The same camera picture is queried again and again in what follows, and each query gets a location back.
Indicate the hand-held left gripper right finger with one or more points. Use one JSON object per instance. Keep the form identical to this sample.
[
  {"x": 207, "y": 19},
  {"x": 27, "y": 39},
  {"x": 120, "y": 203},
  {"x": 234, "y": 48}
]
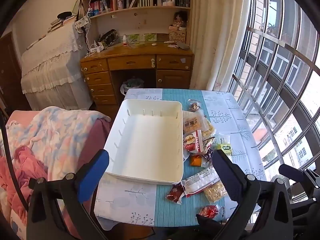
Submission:
[{"x": 227, "y": 177}]

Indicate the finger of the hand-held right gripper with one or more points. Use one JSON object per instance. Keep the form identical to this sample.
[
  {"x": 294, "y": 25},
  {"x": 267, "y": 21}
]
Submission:
[{"x": 290, "y": 170}]

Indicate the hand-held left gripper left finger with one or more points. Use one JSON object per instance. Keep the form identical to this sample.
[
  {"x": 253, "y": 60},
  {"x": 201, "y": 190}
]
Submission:
[{"x": 93, "y": 172}]

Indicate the yellow puffed snack packet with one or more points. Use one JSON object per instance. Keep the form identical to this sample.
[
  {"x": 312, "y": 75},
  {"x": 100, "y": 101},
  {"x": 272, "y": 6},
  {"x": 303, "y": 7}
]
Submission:
[
  {"x": 209, "y": 130},
  {"x": 215, "y": 191}
]

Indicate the long white barcode packet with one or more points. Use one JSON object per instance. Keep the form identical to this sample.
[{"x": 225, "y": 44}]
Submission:
[{"x": 200, "y": 181}]

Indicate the green snack packet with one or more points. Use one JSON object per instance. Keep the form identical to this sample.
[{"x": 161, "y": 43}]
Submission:
[{"x": 226, "y": 148}]

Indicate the dark maroon snack packet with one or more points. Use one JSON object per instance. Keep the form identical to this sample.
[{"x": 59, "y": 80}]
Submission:
[{"x": 207, "y": 156}]

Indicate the orange snack packet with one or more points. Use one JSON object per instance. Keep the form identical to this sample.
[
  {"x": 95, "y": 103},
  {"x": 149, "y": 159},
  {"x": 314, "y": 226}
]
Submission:
[{"x": 196, "y": 160}]

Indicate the clear white printed packet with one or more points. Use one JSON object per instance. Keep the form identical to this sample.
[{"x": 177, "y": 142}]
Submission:
[{"x": 223, "y": 139}]

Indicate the bright red snack packet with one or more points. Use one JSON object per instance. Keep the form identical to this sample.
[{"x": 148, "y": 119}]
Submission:
[{"x": 209, "y": 211}]

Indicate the red striped snack packet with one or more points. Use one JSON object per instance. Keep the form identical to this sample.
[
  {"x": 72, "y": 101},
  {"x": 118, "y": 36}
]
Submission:
[{"x": 209, "y": 142}]

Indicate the red and white snack packet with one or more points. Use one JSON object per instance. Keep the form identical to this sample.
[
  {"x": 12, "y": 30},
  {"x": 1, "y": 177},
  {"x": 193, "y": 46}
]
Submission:
[{"x": 192, "y": 141}]

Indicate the dark red snack packet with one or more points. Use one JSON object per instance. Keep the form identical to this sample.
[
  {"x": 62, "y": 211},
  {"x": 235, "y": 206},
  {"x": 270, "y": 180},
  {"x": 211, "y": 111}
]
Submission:
[{"x": 175, "y": 192}]

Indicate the white plastic bin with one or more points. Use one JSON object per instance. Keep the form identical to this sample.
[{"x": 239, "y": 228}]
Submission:
[{"x": 145, "y": 140}]

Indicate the orange cracker packet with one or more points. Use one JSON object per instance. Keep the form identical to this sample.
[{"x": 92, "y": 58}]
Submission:
[{"x": 192, "y": 123}]

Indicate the pastel fleece blanket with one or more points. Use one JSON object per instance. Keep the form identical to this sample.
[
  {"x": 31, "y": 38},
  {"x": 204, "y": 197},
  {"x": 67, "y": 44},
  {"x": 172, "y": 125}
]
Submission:
[{"x": 57, "y": 135}]

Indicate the pink fleece cloth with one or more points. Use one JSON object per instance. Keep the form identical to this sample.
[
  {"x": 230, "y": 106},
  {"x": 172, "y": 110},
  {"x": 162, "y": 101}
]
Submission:
[{"x": 22, "y": 165}]

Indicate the clear nut snack packet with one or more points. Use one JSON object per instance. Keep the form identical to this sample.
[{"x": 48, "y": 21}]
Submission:
[{"x": 194, "y": 105}]

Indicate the trash bin with plastic bag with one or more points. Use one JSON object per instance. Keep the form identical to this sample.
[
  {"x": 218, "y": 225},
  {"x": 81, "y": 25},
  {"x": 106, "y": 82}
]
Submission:
[{"x": 132, "y": 83}]

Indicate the metal window grille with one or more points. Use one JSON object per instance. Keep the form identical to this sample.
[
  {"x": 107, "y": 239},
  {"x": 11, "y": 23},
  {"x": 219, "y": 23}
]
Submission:
[{"x": 275, "y": 67}]

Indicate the wooden desk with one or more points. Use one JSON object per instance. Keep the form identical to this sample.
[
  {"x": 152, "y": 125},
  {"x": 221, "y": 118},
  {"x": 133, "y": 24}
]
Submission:
[{"x": 132, "y": 62}]

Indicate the white lace cover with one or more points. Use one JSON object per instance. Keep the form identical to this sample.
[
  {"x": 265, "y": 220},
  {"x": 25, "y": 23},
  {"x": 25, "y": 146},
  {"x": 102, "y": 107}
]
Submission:
[{"x": 50, "y": 62}]

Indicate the white charger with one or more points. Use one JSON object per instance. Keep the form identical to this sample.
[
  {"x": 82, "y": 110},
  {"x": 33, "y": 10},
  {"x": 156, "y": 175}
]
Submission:
[{"x": 96, "y": 48}]

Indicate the floral pouch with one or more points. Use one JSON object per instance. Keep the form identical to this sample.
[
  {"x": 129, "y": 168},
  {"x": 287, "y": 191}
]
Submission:
[{"x": 108, "y": 38}]

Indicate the white bottle red cap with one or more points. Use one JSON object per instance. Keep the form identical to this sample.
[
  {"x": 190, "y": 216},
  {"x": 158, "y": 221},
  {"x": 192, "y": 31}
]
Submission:
[{"x": 124, "y": 40}]

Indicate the grey pouch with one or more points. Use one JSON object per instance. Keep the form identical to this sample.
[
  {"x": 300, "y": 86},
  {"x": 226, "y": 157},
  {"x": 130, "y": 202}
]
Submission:
[{"x": 183, "y": 46}]

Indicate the green floral card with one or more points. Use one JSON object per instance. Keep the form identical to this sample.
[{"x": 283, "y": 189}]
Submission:
[
  {"x": 150, "y": 37},
  {"x": 133, "y": 38}
]

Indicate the cream curtain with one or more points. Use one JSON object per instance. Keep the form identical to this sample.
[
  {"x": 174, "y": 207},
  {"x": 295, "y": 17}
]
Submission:
[{"x": 217, "y": 30}]

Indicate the patterned hanging bag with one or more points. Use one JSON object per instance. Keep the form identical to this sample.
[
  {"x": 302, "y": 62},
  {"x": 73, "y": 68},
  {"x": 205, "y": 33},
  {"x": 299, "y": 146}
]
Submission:
[{"x": 82, "y": 23}]

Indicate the printed cardboard box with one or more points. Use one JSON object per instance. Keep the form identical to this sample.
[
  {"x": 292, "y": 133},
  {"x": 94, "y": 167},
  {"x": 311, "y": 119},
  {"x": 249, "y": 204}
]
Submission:
[{"x": 178, "y": 36}]

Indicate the stack of books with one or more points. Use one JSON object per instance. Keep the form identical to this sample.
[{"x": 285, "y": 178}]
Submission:
[{"x": 58, "y": 23}]

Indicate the black hat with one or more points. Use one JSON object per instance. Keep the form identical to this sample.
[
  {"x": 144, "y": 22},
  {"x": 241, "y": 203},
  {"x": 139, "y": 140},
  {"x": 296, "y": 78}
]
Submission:
[{"x": 64, "y": 15}]

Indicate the wooden bookshelf hutch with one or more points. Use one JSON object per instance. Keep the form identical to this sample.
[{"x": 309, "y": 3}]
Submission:
[{"x": 140, "y": 13}]

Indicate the doll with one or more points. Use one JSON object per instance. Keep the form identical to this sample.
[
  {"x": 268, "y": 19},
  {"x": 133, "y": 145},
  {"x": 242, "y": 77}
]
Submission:
[{"x": 180, "y": 18}]

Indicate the row of red books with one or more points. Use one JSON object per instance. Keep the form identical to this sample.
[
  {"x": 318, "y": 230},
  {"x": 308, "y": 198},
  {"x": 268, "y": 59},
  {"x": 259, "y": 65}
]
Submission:
[{"x": 100, "y": 5}]

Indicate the white printed canister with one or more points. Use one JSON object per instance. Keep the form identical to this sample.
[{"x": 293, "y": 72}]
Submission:
[{"x": 120, "y": 2}]

